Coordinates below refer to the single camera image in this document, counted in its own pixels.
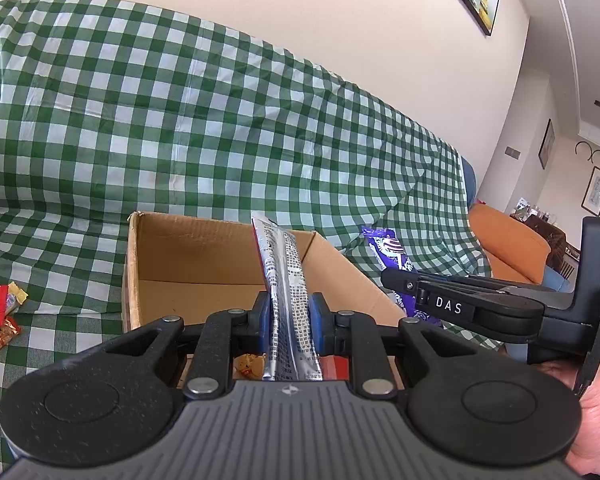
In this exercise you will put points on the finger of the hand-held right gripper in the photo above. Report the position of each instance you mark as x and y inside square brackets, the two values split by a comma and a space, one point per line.
[505, 307]

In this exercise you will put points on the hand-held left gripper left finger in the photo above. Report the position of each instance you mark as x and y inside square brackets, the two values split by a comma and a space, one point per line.
[261, 320]

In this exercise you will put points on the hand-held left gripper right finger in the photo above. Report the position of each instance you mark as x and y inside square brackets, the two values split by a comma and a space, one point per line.
[319, 322]

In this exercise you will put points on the silver foil snack packet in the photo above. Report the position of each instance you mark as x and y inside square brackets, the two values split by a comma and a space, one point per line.
[285, 280]

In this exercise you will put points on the clear biscuit snack packet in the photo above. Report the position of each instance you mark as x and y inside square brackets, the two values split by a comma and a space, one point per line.
[250, 366]

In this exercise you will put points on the red striped snack packet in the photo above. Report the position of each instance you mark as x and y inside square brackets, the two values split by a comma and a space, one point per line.
[336, 369]

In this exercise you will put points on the purple and white snack packet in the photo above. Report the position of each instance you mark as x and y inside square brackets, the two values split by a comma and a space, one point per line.
[387, 252]

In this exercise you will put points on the brown cardboard box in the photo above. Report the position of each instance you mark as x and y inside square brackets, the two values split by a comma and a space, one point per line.
[180, 255]

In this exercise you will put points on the small yellow snack packet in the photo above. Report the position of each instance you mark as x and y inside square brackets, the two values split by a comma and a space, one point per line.
[17, 292]

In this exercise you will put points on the orange cushion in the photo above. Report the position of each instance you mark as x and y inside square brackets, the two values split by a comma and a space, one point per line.
[505, 240]

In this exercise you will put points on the framed white ink drawing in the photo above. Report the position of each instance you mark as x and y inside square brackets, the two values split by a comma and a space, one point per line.
[597, 189]

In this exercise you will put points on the green checked cloth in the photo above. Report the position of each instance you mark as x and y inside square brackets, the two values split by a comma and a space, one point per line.
[180, 110]

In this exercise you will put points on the small dark wall picture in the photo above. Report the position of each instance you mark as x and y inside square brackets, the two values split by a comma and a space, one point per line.
[546, 144]

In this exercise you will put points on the wall switch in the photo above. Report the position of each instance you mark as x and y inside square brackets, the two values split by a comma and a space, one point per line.
[513, 152]

